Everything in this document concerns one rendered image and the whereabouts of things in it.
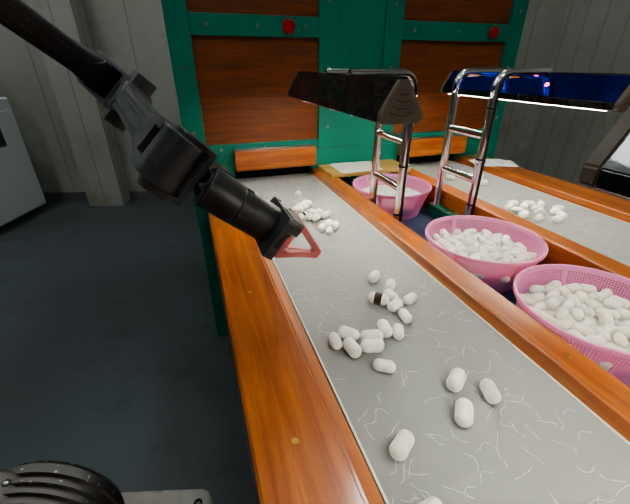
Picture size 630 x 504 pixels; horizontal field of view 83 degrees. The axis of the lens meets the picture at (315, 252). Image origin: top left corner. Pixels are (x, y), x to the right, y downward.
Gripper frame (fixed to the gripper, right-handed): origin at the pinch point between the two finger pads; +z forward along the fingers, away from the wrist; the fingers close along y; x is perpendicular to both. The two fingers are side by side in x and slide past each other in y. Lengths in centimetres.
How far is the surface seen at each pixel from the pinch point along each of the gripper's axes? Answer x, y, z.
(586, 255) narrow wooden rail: -31, -2, 54
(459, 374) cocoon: -0.5, -20.6, 17.2
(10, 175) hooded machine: 135, 280, -88
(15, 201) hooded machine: 151, 275, -77
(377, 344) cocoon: 4.6, -11.7, 11.4
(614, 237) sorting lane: -42, 6, 72
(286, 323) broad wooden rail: 11.6, -3.5, 1.8
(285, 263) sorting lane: 10.1, 19.6, 7.7
